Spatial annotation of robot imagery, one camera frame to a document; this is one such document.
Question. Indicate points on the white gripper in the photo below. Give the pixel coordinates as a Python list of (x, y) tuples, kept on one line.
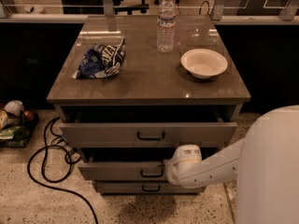
[(168, 171)]

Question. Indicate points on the grey drawer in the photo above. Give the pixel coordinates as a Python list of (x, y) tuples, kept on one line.
[(126, 164), (170, 134), (133, 188)]

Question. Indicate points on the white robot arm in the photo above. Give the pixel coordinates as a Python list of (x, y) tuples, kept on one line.
[(264, 164)]

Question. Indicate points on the grey drawer cabinet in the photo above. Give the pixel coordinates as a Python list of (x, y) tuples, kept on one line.
[(151, 87)]

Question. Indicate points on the grey bottom drawer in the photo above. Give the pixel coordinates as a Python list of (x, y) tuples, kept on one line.
[(133, 188)]

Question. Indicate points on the grey top drawer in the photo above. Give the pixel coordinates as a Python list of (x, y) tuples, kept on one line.
[(170, 134)]

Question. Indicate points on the white bowl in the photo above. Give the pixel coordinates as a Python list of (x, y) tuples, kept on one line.
[(204, 63)]

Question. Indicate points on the blue crumpled chip bag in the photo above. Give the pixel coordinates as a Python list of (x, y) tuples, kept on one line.
[(101, 61)]

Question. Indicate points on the clear plastic water bottle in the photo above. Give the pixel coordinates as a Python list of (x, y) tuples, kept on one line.
[(166, 23)]

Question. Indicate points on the pile of objects on mat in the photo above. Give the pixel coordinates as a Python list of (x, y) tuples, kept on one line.
[(16, 124)]

